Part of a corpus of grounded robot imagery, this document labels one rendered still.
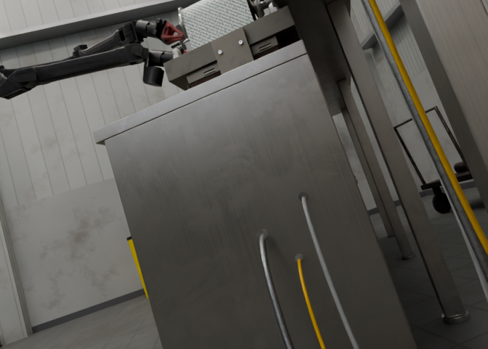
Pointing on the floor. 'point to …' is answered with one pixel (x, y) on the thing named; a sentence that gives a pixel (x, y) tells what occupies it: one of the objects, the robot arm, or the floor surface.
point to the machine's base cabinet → (254, 220)
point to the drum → (136, 263)
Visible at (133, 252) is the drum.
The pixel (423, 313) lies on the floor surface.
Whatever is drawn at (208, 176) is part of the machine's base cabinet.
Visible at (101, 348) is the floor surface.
